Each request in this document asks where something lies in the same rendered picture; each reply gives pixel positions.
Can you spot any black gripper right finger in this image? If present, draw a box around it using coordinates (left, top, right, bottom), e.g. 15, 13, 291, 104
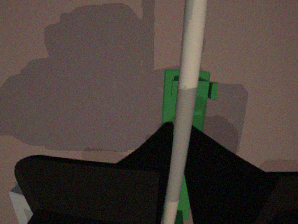
184, 125, 298, 224

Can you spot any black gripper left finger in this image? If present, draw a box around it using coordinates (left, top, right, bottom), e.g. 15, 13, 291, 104
13, 121, 174, 224

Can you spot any grey pin with red cap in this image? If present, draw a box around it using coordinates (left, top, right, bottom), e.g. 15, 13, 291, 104
162, 0, 208, 224

